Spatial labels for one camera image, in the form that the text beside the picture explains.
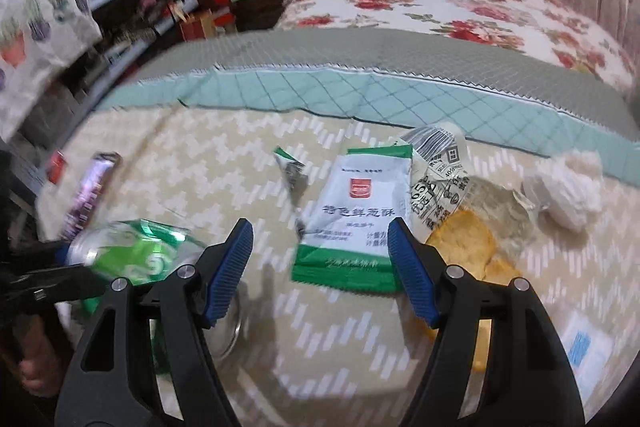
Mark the yellow cracker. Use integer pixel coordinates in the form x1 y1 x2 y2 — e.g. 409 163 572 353
427 209 498 280

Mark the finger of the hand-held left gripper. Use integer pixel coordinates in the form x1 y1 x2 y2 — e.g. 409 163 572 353
0 239 72 275
0 264 108 323

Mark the crumpled white tissue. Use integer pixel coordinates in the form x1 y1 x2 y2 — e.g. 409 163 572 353
522 151 606 233

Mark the green soda can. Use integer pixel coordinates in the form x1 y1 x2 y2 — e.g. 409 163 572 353
65 218 251 375

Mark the person's left hand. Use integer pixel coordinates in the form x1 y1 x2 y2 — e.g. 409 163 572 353
12 332 66 395

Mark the purple snack packet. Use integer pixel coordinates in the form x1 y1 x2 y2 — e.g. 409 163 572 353
60 152 122 240

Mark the green white snack packet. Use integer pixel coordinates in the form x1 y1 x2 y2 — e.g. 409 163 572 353
291 144 415 295

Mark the cactus printed cloth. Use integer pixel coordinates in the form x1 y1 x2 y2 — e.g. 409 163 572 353
0 0 103 140

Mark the torn green wrapper piece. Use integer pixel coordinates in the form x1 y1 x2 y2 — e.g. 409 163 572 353
272 147 312 240

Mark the small red packet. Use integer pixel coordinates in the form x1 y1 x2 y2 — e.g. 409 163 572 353
46 151 68 184

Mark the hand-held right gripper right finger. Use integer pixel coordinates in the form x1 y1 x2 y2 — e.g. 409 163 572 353
387 217 586 427

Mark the floral bedsheet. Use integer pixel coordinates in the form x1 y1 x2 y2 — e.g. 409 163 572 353
275 0 638 98

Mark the grey teal quilted blanket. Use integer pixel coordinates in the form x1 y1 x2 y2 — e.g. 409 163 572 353
95 27 640 188

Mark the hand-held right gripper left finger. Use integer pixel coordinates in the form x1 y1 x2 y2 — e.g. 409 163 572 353
54 218 255 427

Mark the white blue tissue pack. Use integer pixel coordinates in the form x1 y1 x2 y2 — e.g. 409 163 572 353
557 309 615 380

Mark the red gift bag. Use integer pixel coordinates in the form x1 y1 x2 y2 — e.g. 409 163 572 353
179 8 217 42

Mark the clear printed plastic wrapper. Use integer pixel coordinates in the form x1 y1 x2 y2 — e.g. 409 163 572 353
400 123 538 253

